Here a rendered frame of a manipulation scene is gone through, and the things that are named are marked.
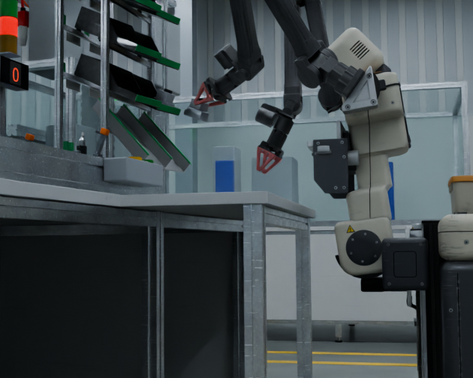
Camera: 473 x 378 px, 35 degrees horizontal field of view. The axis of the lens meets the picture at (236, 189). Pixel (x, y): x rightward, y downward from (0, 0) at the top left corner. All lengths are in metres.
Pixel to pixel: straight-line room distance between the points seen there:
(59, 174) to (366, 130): 0.95
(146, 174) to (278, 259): 4.09
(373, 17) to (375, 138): 8.76
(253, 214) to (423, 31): 9.26
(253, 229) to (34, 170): 0.52
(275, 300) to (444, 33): 5.86
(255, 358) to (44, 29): 2.28
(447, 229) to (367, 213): 0.27
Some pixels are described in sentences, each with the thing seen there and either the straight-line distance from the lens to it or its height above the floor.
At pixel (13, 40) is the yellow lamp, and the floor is 1.30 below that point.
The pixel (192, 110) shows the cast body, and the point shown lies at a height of 1.18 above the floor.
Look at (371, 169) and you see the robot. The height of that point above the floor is 0.96.
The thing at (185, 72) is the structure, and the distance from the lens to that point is 10.12.
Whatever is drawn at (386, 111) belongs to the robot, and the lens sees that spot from 2.24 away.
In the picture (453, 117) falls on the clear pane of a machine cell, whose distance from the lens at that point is 6.08.
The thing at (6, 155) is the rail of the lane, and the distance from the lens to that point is 1.64.
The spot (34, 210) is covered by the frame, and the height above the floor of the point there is 0.81.
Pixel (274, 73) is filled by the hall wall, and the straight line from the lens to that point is 10.97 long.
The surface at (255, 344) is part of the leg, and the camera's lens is 1.81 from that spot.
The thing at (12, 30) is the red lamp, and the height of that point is 1.32.
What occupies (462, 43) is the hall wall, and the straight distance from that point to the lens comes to 10.92.
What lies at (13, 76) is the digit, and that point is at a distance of 2.15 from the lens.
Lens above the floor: 0.72
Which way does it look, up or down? 5 degrees up
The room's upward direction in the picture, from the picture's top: 1 degrees counter-clockwise
